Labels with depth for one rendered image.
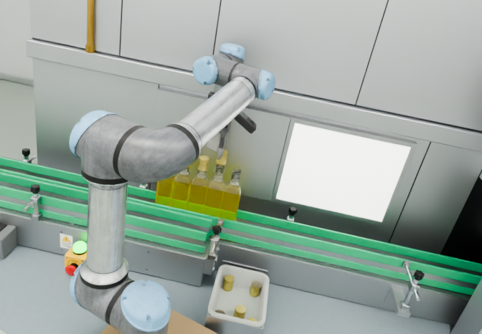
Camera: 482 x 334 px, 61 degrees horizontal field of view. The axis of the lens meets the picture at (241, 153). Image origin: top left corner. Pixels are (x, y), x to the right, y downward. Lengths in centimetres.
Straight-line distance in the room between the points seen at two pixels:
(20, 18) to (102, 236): 441
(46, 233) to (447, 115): 139
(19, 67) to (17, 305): 421
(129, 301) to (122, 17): 90
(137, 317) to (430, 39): 114
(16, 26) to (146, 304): 453
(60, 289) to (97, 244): 47
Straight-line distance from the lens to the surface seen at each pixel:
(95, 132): 88
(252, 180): 152
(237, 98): 100
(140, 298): 106
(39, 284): 151
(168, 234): 140
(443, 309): 168
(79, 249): 147
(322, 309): 154
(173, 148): 83
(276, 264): 150
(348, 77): 142
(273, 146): 146
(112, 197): 95
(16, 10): 527
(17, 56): 540
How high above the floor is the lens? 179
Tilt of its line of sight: 26 degrees down
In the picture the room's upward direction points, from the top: 11 degrees clockwise
